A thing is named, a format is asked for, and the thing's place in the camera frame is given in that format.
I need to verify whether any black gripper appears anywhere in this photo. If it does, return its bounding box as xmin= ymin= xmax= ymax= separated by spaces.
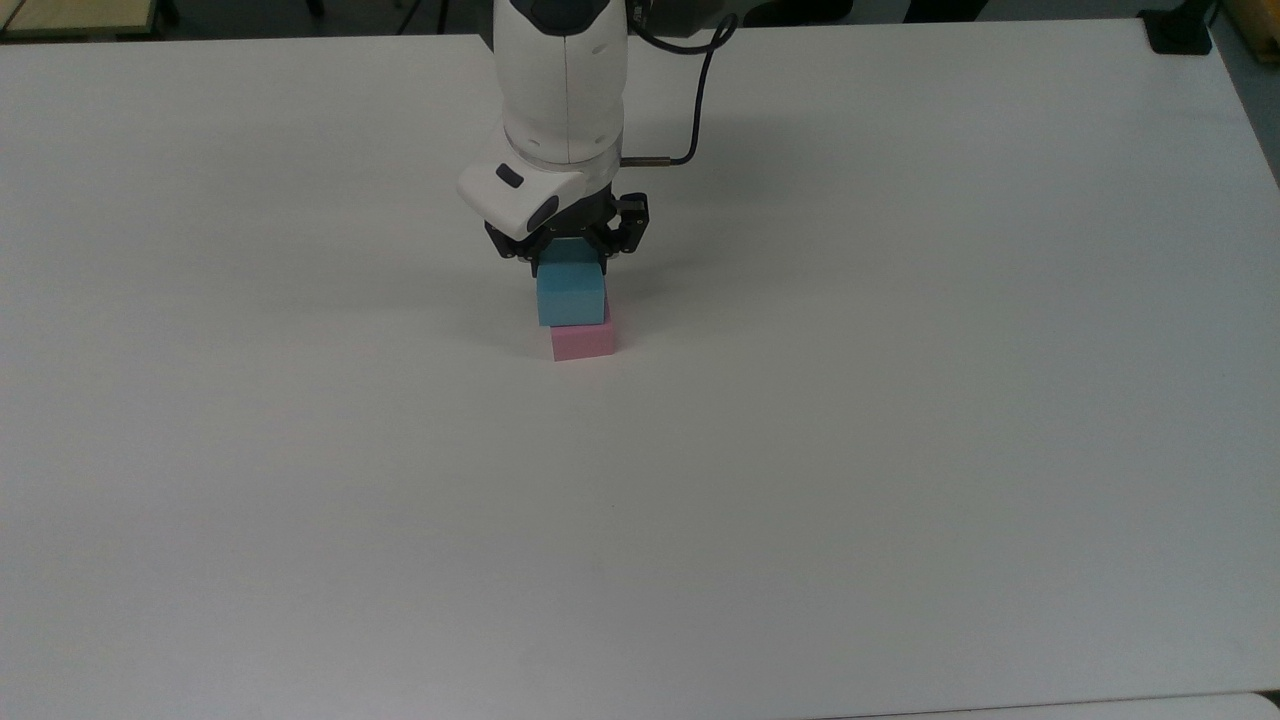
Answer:
xmin=484 ymin=183 xmax=651 ymax=282

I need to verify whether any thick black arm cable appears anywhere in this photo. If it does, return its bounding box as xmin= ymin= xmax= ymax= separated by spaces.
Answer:
xmin=618 ymin=8 xmax=742 ymax=167

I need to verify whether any pink foam cube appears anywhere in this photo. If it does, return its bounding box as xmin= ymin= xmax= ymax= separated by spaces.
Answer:
xmin=550 ymin=303 xmax=618 ymax=363

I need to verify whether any wooden furniture edge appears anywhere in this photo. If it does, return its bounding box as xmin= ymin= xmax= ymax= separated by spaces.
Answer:
xmin=1216 ymin=0 xmax=1280 ymax=65

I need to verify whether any blue foam cube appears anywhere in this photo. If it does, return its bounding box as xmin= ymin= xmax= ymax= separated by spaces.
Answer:
xmin=536 ymin=238 xmax=609 ymax=328

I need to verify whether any light wooden table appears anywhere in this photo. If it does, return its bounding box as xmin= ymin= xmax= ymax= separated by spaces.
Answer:
xmin=0 ymin=0 xmax=163 ymax=42

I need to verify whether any black table clamp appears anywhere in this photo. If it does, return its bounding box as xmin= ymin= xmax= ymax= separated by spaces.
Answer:
xmin=1139 ymin=6 xmax=1217 ymax=56

